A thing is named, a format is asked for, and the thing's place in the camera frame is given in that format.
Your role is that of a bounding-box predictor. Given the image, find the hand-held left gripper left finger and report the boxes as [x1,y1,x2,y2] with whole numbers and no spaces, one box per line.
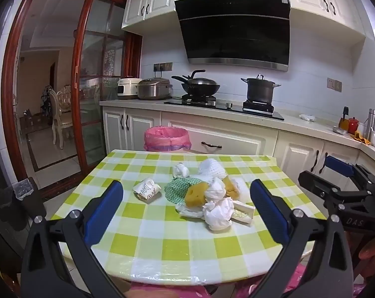
[20,179,135,298]

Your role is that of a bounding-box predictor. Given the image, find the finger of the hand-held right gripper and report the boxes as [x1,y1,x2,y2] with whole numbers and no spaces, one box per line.
[298,170,375,212]
[325,156,375,190]

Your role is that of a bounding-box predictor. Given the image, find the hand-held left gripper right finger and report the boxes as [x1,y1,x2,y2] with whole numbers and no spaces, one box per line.
[237,179,354,298]

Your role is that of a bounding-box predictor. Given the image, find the white foam block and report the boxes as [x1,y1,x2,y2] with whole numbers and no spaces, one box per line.
[175,200,256,225]

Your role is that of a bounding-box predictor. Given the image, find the white paper napkin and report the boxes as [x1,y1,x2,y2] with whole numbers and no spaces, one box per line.
[237,178,252,204]

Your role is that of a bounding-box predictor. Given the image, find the yellow sponge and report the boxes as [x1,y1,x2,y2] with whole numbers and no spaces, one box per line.
[185,183,210,208]
[222,176,240,197]

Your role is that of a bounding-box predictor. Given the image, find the white printed wrapper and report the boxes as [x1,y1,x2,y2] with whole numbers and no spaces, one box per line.
[133,177,162,205]

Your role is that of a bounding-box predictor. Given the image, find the large white tissue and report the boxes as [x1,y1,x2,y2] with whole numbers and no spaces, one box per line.
[203,197,235,231]

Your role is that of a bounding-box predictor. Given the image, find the white foam fruit net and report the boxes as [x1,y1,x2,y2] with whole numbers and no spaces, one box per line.
[197,158,227,184]

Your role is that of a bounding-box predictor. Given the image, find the green patterned cloth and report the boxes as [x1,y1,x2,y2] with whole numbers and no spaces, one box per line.
[164,176,203,205]

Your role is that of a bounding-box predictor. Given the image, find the small white tissue ball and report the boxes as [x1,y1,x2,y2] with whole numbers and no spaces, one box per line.
[172,163,189,179]

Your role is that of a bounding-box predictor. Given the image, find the trash can with pink bag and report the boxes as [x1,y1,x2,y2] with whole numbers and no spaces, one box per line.
[144,126,192,153]

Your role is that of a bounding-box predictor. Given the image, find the yellow cloth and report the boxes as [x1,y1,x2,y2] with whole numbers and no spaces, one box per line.
[353,130,371,145]

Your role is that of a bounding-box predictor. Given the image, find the steel bottle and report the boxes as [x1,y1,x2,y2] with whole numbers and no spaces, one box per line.
[366,109,375,140]

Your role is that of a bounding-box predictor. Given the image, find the green white checked tablecloth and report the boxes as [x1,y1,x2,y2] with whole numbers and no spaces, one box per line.
[49,149,328,286]

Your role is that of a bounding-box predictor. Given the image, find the small black bin clear bag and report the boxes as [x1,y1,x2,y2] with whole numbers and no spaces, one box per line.
[12,177,46,224]

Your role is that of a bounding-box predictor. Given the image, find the white base cabinets with countertop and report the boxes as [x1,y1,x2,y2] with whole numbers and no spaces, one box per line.
[99,98,375,187]

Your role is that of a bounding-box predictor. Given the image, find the steel stock pot with lid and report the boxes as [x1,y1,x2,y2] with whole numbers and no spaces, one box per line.
[241,74,282,104]

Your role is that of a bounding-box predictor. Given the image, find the white ornate dining chair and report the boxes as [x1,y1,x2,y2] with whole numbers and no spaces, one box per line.
[48,88,65,149]
[57,84,75,140]

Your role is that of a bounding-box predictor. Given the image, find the red wooden glass sliding door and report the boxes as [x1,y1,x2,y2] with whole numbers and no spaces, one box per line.
[72,0,143,174]

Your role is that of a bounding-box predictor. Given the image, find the black glass gas cooktop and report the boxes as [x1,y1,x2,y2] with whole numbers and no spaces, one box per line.
[163,95,285,121]

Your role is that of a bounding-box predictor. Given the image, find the white rice cooker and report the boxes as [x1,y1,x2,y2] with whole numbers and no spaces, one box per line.
[117,77,141,100]

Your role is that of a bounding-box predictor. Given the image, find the silver pressure cooker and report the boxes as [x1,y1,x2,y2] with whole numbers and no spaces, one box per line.
[137,77,173,100]

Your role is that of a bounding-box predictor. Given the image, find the black wok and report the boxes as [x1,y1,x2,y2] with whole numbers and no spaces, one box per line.
[171,75,221,96]

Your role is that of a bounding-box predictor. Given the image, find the black range hood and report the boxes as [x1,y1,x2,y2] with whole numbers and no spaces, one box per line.
[174,0,291,73]

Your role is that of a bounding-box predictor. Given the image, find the beige wall switch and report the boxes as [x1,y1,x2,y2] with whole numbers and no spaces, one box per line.
[327,77,342,92]

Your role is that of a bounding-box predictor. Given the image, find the red wooden door frame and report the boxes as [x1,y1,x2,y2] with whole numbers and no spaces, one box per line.
[1,0,132,199]

